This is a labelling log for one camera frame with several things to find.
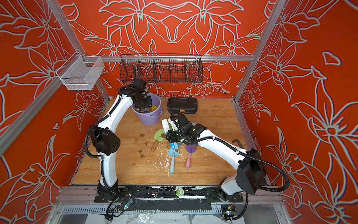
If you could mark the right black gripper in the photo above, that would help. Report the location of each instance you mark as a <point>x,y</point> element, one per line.
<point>173,137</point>

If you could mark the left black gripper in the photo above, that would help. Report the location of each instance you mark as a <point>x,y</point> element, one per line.
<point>148,105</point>

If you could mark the yellow square spade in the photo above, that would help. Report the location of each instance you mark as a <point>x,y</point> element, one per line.
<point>151,109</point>

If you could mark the pale green trowel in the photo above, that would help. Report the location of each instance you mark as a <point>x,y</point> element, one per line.
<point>158,137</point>

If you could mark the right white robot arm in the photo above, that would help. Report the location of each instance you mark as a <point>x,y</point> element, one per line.
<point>249,166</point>

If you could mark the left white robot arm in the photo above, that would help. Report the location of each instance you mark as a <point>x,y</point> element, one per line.
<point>102,143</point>

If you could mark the light blue trowel front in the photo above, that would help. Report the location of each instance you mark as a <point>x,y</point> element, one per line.
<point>173,152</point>

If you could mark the purple plastic bucket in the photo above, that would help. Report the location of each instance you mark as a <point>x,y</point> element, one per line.
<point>153,117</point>

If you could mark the black plastic tool case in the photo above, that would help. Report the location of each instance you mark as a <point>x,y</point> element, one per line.
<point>184,105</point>

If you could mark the black hex key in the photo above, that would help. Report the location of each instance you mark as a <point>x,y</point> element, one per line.
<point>236,141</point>

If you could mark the green round sticker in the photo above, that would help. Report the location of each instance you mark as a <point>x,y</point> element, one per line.
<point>179,191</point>

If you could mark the purple trowel pink handle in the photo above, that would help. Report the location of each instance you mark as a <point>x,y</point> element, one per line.
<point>190,149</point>

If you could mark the black wire wall basket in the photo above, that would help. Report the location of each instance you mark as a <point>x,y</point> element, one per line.
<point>161,68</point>

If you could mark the white wire mesh basket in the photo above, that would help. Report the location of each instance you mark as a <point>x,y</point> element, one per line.
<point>80,73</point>

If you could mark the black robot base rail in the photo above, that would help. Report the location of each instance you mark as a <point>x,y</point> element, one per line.
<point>163,197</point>

